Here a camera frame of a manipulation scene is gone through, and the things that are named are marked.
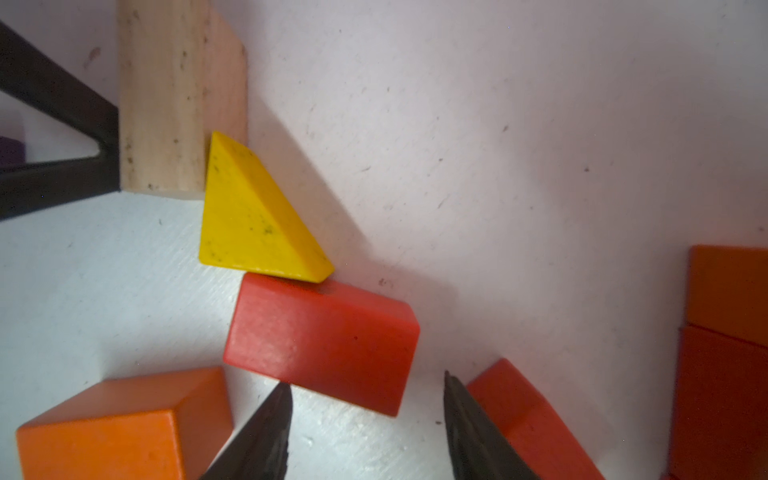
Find yellow triangle block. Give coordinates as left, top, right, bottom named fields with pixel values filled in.
left=199, top=131, right=335, bottom=283

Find red block small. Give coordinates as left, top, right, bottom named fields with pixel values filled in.
left=668, top=326, right=767, bottom=479

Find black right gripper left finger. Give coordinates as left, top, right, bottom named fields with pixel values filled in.
left=201, top=382, right=293, bottom=480

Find red block pair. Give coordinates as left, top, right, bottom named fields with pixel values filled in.
left=467, top=358, right=603, bottom=480
left=223, top=273, right=420, bottom=417

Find natural wood block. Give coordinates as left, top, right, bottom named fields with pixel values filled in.
left=117, top=0, right=248, bottom=199

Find orange block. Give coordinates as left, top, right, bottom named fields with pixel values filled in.
left=685, top=245, right=767, bottom=347
left=16, top=367, right=233, bottom=479

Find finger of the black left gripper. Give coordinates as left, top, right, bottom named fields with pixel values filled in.
left=1, top=24, right=120, bottom=220

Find purple cube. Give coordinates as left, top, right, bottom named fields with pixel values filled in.
left=0, top=136, right=26, bottom=168

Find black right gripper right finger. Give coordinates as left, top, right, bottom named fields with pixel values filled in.
left=443, top=371, right=539, bottom=480

